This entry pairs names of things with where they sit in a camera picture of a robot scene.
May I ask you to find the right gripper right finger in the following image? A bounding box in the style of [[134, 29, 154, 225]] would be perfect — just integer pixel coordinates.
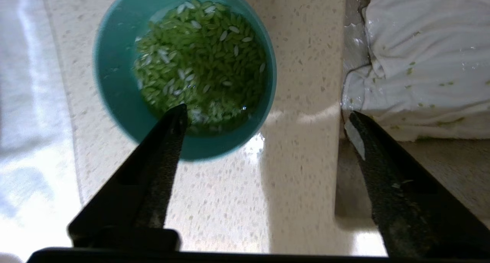
[[348, 110, 490, 258]]

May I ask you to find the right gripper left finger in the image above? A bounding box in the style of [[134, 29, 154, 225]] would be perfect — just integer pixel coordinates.
[[68, 104, 188, 253]]

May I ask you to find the teal plastic bowl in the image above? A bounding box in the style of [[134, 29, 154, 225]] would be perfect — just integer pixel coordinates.
[[93, 0, 278, 162]]

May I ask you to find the white towel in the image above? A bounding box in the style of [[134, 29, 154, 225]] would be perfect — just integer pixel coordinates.
[[0, 0, 84, 256]]

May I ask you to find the white cloth with green specks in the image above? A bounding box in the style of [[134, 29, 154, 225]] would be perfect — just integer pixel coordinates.
[[341, 0, 490, 142]]

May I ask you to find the stainless steel sink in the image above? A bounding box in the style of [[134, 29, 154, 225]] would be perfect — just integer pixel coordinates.
[[335, 0, 490, 230]]

